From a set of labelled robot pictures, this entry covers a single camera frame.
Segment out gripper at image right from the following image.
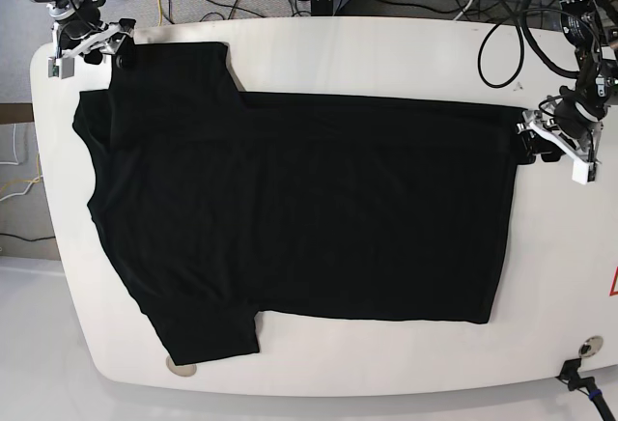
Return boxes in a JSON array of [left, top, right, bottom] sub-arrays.
[[517, 95, 604, 165]]

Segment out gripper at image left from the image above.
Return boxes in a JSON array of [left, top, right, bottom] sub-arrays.
[[51, 18, 136, 69]]

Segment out black T-shirt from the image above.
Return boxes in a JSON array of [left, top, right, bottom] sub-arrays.
[[73, 42, 525, 365]]

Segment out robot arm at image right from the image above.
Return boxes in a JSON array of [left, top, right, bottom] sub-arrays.
[[508, 0, 617, 182]]

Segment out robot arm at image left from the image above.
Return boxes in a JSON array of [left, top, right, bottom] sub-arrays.
[[31, 0, 136, 79]]

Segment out red warning triangle sticker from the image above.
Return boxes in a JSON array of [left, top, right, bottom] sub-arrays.
[[609, 268, 618, 296]]

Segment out metal table grommet right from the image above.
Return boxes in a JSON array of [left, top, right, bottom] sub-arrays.
[[578, 335, 604, 358]]

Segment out metal table grommet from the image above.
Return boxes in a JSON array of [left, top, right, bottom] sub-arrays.
[[578, 335, 604, 358], [165, 356, 197, 378]]

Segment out metal table grommet left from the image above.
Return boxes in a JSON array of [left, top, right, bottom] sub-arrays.
[[165, 356, 197, 378]]

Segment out wrist camera at image right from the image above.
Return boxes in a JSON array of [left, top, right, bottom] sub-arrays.
[[572, 160, 597, 184]]

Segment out wrist camera at image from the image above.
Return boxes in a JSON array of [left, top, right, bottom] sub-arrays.
[[572, 160, 597, 184], [47, 57, 75, 79]]

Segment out wrist camera at image left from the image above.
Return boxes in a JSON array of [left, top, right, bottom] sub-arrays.
[[47, 57, 75, 79]]

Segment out white cable left floor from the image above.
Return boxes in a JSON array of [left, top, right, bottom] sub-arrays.
[[0, 124, 43, 203]]

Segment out black clamp with cable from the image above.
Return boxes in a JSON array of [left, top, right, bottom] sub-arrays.
[[556, 358, 616, 421]]

